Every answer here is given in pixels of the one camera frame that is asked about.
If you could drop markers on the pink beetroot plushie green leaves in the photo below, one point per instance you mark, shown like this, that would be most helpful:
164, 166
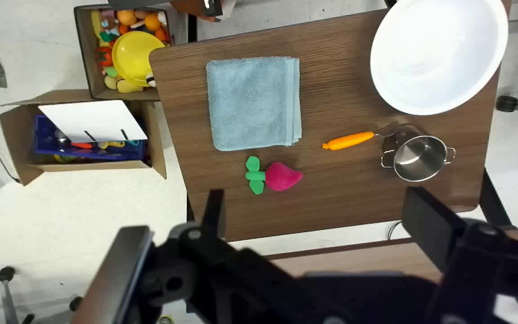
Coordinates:
281, 176

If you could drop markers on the small steel pot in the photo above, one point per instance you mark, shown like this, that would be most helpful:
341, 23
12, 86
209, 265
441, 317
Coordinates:
420, 158

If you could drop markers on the white paper sheet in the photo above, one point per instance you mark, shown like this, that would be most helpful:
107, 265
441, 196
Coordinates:
91, 119

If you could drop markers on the black chair caster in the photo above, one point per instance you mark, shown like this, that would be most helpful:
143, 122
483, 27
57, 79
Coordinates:
506, 103

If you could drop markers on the cardboard box with blue contents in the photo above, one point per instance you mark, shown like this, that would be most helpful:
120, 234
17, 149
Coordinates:
17, 135

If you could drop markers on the cardboard box of toys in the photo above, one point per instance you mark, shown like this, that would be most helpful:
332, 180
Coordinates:
89, 65

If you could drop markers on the large white bowl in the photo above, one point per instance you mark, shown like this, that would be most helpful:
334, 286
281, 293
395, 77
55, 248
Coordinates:
436, 50

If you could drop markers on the orange toy carrot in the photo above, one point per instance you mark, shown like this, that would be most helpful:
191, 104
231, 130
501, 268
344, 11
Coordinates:
350, 140

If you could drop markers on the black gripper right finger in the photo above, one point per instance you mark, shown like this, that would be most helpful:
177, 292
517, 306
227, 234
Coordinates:
432, 223

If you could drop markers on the yellow plastic bowl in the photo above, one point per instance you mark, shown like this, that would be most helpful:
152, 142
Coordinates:
134, 54

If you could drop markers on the folded light blue towel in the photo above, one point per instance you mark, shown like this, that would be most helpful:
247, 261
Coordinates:
253, 101

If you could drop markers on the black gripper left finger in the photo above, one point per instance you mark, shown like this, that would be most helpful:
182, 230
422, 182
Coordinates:
215, 216

